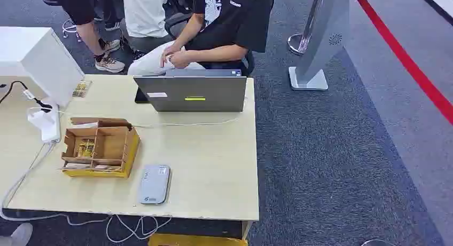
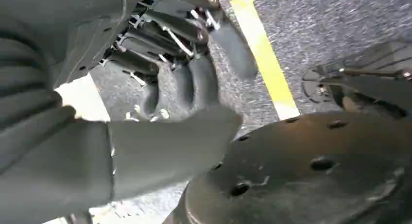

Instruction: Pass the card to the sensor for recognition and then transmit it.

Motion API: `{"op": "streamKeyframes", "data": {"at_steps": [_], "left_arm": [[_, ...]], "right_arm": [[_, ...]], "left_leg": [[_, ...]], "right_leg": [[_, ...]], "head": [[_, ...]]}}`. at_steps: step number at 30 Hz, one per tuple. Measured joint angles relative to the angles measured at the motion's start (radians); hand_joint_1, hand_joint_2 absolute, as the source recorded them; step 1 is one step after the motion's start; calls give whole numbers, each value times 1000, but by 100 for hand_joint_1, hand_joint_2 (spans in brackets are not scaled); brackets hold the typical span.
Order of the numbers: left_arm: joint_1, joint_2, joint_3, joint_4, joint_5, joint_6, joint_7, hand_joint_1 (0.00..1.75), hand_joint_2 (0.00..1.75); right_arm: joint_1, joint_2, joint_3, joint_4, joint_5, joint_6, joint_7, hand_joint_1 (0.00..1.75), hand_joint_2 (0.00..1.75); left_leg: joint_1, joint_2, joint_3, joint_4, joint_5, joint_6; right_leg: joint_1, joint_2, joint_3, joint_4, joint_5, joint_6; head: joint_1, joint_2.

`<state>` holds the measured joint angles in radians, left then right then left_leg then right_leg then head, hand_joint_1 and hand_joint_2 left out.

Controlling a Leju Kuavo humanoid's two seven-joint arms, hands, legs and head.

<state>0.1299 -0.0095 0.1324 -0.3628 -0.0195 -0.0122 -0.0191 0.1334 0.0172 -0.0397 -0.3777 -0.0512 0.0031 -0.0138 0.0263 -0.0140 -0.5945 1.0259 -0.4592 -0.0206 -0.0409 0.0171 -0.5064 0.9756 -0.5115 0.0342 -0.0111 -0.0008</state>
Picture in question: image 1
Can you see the pale grey shoe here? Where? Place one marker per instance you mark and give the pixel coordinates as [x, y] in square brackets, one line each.
[19, 235]

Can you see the yellow crate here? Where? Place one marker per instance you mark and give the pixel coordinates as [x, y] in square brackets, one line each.
[194, 240]

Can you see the pale wooden desk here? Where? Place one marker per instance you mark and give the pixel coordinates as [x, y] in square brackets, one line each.
[205, 159]

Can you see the yellow cards stack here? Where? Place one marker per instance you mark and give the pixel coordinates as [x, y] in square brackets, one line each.
[86, 148]

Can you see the standing person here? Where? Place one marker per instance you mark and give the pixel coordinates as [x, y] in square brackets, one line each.
[79, 7]

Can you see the white cabinet box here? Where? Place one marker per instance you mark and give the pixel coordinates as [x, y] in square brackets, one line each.
[39, 57]

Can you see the yellow printed card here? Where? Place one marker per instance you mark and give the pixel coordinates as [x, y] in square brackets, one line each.
[82, 89]

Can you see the grey flat card reader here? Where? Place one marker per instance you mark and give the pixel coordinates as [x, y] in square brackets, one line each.
[154, 184]

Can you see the chrome round base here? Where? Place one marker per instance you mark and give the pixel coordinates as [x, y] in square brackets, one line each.
[377, 242]

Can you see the wooden card box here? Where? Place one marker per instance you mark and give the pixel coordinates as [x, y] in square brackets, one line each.
[113, 145]

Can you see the grey kiosk stand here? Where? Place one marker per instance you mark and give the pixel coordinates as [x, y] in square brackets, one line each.
[323, 36]

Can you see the person in pale top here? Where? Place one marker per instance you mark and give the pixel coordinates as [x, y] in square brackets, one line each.
[145, 14]

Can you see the seated person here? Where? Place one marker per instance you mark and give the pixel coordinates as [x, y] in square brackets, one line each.
[230, 21]

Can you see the grey laptop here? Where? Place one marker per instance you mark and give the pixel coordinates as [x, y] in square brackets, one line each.
[198, 94]

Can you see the white power strip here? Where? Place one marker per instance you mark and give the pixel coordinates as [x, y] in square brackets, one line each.
[49, 126]

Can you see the chrome stanchion post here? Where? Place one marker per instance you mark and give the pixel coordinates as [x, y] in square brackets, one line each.
[301, 41]

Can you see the grey office chair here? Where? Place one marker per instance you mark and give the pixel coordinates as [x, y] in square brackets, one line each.
[176, 24]

